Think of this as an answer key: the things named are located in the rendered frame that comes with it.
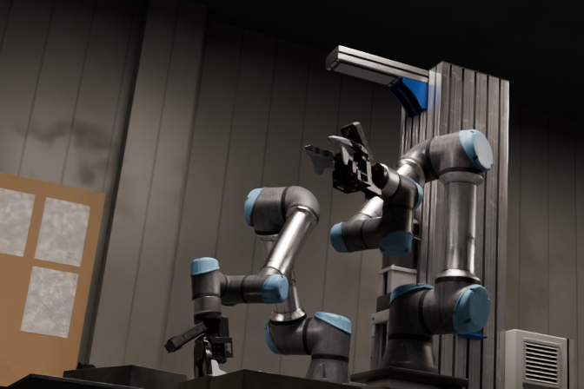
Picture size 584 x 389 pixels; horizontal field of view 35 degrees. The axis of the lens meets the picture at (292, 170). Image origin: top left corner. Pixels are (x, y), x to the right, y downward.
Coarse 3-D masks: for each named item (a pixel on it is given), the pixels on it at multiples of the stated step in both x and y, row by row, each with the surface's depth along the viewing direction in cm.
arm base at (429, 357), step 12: (396, 336) 234; (408, 336) 233; (420, 336) 233; (396, 348) 233; (408, 348) 231; (420, 348) 232; (432, 348) 236; (384, 360) 233; (396, 360) 231; (408, 360) 230; (420, 360) 230; (432, 360) 232; (432, 372) 230
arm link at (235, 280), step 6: (228, 276) 249; (234, 276) 248; (240, 276) 248; (228, 282) 246; (234, 282) 246; (240, 282) 245; (228, 288) 246; (234, 288) 245; (240, 288) 245; (222, 294) 245; (228, 294) 246; (234, 294) 245; (240, 294) 245; (222, 300) 247; (228, 300) 247; (234, 300) 247; (240, 300) 246; (228, 306) 253
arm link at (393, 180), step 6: (390, 168) 216; (390, 174) 214; (396, 174) 216; (390, 180) 214; (396, 180) 215; (384, 186) 213; (390, 186) 214; (396, 186) 215; (384, 192) 214; (390, 192) 215; (384, 198) 217
